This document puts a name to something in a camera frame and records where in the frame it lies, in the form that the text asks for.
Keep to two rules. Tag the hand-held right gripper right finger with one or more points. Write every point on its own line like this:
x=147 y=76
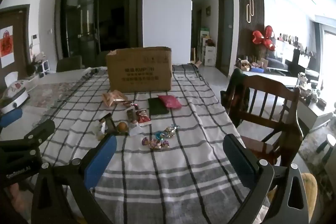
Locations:
x=240 y=158

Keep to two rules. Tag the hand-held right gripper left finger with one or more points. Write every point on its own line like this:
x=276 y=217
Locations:
x=101 y=158

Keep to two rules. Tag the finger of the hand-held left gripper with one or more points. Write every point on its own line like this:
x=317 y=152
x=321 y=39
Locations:
x=39 y=132
x=10 y=117

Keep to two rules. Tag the peach snack packet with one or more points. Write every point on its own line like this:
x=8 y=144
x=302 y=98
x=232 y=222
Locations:
x=106 y=100
x=118 y=96

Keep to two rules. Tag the red candy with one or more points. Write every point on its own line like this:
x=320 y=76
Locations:
x=130 y=104

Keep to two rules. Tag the brown cardboard box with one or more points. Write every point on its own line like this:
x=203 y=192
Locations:
x=139 y=69

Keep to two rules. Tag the white floral rice cooker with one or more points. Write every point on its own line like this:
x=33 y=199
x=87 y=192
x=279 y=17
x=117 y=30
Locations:
x=13 y=98

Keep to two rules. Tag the small clear packet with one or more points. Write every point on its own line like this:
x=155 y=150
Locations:
x=100 y=130

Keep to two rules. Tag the orange fruit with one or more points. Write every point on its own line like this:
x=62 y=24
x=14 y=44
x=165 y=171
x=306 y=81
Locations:
x=122 y=127

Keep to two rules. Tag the floral table cloth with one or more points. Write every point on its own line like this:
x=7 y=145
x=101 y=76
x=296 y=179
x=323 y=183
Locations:
x=52 y=94

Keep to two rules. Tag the brown clear bar packet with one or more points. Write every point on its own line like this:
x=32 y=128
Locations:
x=131 y=116

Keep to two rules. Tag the red white snack packet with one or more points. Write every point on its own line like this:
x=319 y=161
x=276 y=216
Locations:
x=143 y=117

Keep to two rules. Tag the cluster of foil wrapped candies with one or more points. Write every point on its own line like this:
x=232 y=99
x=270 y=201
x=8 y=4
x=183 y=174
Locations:
x=160 y=137

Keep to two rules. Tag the grey plaid tablecloth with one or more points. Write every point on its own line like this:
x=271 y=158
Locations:
x=157 y=187

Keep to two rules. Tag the dark jacket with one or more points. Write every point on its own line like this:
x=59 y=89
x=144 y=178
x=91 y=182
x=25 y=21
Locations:
x=235 y=92

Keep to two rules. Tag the red door poster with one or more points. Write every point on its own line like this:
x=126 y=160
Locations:
x=5 y=45

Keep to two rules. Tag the dark dining chair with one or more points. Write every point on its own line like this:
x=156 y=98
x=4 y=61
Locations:
x=69 y=63
x=102 y=58

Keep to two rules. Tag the dark green packet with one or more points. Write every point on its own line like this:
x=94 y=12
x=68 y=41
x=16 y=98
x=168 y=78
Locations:
x=157 y=107

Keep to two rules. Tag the brown wooden chair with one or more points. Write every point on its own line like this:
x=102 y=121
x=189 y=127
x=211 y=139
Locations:
x=273 y=87

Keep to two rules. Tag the pink snack packet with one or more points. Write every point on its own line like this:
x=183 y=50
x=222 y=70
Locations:
x=170 y=102

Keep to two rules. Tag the white round stool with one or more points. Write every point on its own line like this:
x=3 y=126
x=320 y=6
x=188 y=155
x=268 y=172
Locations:
x=328 y=142

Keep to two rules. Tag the white storage drawers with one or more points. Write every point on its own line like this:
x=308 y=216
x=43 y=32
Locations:
x=209 y=53

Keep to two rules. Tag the white sideboard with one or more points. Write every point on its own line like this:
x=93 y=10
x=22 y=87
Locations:
x=286 y=56

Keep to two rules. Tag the red bow decoration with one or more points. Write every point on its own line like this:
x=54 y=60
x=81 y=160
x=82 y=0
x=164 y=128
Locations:
x=263 y=39

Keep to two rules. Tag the dark glass sliding door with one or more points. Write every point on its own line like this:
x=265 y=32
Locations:
x=78 y=16

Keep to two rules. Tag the looped wall lamp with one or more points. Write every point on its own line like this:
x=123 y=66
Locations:
x=250 y=10

